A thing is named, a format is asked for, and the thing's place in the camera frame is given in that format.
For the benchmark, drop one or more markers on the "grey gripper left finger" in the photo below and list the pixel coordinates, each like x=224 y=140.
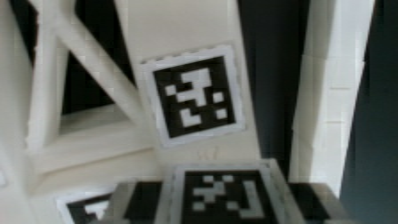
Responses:
x=134 y=203

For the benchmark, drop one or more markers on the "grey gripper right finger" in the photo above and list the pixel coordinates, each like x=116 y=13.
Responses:
x=318 y=204

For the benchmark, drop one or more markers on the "white tagged cube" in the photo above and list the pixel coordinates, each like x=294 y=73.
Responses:
x=226 y=193

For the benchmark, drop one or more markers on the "white chair back frame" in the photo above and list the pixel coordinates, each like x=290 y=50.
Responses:
x=103 y=125

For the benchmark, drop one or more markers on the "white front rail bar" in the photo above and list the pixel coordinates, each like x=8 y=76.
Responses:
x=331 y=73

